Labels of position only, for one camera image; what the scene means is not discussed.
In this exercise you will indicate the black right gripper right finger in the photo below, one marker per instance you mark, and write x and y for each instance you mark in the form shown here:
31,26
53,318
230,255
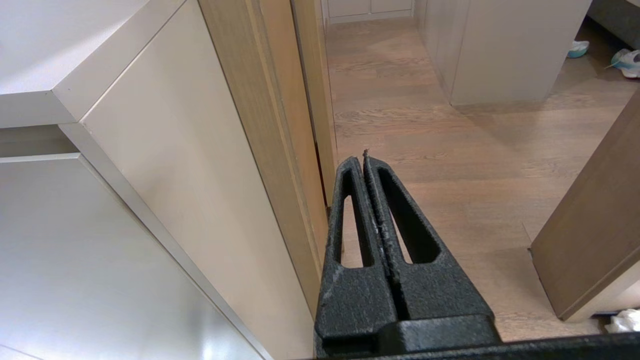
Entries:
440,295

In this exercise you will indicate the wooden door frame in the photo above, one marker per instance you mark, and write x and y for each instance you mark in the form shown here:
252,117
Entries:
260,125

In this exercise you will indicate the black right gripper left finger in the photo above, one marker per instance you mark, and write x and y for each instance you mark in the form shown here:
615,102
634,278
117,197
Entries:
357,300

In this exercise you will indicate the white crumpled cloth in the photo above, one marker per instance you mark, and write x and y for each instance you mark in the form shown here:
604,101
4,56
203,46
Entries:
625,321

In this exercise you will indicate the grey cabinet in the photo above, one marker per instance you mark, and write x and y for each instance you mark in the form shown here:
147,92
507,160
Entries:
150,150

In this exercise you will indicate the white cupboard doors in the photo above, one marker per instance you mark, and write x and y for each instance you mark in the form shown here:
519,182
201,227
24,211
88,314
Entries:
370,9

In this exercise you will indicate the brown wooden door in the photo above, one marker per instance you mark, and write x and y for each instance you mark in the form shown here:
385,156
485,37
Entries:
600,225

